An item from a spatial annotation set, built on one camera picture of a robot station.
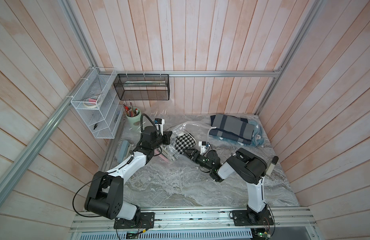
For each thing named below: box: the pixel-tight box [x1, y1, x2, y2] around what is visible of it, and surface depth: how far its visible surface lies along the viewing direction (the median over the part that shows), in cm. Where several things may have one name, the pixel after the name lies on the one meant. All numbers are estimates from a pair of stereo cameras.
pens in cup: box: [123, 102, 140, 117], surface depth 101 cm
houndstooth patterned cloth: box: [174, 133, 196, 155], surface depth 97 cm
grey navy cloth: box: [208, 113, 255, 145], surface depth 106 cm
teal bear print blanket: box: [242, 119, 265, 147], surface depth 103 cm
